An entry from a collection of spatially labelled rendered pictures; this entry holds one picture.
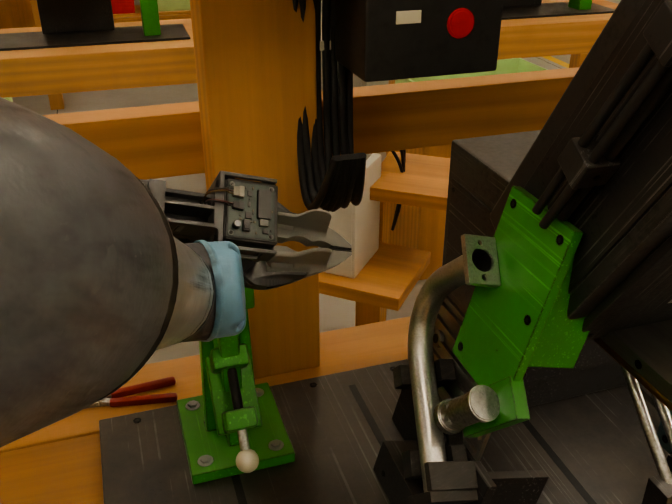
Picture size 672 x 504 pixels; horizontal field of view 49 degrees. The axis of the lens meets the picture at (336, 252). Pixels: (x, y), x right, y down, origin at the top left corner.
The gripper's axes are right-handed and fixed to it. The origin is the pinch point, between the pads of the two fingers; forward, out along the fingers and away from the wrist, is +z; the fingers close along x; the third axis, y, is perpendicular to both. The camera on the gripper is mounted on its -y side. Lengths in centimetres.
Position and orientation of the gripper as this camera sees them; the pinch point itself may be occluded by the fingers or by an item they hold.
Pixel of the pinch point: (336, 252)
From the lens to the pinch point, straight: 74.3
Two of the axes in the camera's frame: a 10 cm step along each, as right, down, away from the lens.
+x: -0.2, -9.5, 3.3
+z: 9.2, 1.1, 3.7
